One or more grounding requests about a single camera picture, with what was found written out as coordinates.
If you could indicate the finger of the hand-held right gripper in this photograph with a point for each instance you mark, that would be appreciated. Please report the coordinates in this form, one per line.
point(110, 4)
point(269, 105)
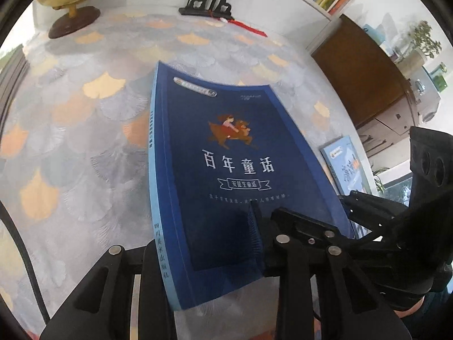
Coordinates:
point(371, 209)
point(300, 221)

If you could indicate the leaf print tablecloth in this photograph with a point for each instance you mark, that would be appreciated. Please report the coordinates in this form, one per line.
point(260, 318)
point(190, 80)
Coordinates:
point(70, 148)

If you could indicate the person's right forearm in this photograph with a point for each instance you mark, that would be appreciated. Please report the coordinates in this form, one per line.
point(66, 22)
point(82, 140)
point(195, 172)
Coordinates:
point(437, 301)

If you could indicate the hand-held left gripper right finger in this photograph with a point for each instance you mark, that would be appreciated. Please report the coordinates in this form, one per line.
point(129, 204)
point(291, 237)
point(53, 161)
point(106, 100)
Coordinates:
point(255, 241)

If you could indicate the dark blue fairy tale book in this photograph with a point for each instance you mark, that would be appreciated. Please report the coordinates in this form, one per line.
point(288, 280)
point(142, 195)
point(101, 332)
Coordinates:
point(219, 170)

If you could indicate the brown wooden cabinet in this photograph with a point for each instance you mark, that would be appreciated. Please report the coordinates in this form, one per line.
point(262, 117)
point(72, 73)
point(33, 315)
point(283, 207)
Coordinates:
point(361, 71)

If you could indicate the red tassel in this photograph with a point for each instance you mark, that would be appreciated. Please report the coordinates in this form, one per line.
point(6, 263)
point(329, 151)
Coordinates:
point(247, 28)

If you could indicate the cardboard box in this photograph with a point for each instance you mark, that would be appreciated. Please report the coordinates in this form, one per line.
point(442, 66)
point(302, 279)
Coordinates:
point(396, 120)

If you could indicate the light blue book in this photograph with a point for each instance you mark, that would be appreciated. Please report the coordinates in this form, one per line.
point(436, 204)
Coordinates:
point(348, 170)

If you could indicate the dark framed window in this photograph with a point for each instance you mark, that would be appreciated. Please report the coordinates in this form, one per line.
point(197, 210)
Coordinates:
point(400, 191)

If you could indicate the white appliance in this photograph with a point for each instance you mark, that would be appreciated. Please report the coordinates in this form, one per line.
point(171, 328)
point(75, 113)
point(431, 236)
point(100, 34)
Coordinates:
point(424, 99)

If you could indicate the small green box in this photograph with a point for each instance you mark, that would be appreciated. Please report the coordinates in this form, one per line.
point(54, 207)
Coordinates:
point(440, 76)

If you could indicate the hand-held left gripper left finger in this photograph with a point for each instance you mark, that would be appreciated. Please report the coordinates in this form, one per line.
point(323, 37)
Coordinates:
point(152, 283)

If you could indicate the potted green plant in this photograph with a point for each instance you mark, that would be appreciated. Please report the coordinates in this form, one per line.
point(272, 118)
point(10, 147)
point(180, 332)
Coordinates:
point(424, 39)

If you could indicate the pile of books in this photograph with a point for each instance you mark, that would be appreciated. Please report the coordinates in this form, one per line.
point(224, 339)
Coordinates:
point(12, 78)

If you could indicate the person's right hand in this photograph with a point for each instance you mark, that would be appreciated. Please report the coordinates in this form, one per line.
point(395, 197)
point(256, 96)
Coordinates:
point(408, 310)

